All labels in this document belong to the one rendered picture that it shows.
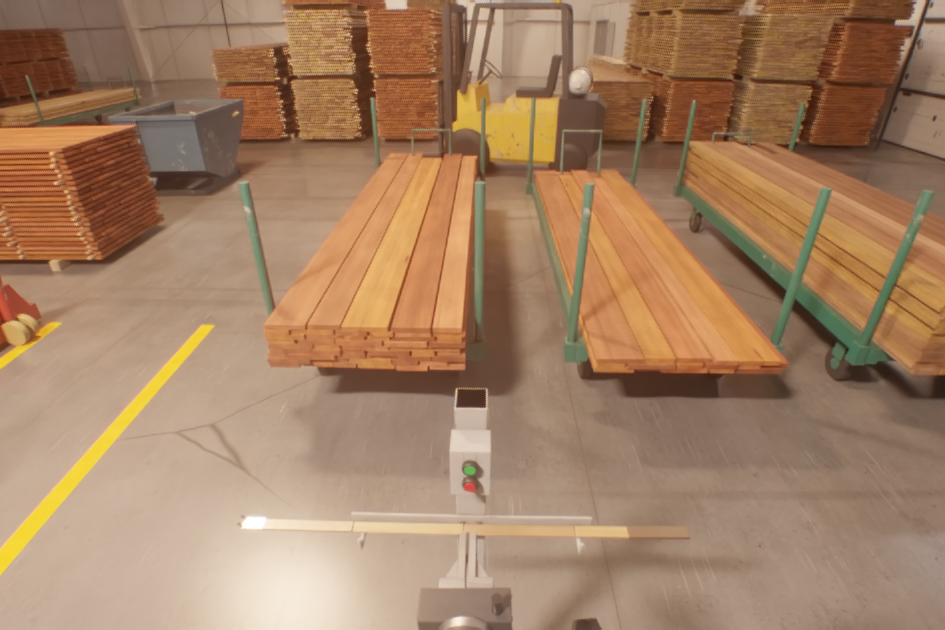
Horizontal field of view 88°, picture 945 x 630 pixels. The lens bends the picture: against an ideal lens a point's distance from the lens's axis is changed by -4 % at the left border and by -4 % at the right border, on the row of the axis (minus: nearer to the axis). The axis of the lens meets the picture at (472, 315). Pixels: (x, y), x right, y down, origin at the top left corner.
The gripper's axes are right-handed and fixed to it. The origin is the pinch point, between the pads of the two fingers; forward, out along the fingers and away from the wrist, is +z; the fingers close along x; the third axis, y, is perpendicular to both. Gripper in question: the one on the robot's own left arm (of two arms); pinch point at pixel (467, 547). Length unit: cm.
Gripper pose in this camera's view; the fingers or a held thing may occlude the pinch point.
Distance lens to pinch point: 88.7
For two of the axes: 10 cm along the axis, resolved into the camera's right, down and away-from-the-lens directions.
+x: -10.0, 0.3, 0.4
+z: 0.2, -5.0, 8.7
